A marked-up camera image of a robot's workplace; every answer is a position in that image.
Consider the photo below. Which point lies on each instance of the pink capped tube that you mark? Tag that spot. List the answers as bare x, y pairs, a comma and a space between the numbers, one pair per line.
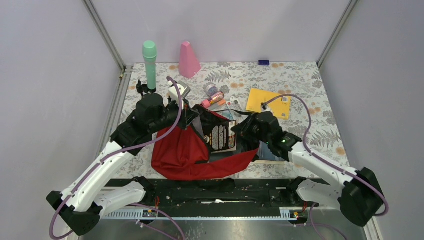
215, 98

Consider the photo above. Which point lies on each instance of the black mini tripod stand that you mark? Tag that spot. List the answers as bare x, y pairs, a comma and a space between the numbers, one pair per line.
142, 89

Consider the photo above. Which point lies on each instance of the floral table mat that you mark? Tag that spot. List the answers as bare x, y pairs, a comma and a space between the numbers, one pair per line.
235, 80

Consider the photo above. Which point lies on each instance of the pink cone block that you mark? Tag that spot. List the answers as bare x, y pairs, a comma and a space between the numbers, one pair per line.
189, 65

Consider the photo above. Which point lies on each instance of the small blue block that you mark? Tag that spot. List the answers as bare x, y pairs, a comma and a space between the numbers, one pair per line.
263, 62

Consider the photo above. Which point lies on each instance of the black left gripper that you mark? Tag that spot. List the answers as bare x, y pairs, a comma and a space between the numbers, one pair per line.
190, 115

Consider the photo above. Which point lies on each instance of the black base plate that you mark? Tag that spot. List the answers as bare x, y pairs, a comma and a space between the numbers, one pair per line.
223, 198

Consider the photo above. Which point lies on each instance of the dark blue book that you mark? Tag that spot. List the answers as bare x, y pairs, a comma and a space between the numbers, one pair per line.
265, 156

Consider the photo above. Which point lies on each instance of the red backpack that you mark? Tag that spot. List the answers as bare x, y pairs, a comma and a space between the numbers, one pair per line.
187, 155

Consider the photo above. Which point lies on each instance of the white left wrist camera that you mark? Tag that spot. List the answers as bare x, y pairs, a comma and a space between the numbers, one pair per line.
183, 88

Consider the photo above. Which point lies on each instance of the black paperback book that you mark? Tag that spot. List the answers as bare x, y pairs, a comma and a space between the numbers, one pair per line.
220, 138

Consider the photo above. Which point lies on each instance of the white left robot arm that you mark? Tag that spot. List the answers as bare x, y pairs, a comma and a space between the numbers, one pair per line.
81, 206

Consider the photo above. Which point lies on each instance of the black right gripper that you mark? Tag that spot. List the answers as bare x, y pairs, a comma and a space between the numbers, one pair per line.
244, 126

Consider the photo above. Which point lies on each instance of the green toy microphone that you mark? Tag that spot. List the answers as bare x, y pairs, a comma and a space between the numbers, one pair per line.
149, 52

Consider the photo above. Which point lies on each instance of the clear glitter jar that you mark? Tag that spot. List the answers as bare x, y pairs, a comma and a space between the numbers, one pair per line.
211, 89

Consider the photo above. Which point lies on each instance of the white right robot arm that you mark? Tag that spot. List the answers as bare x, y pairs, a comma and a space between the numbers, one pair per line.
357, 194

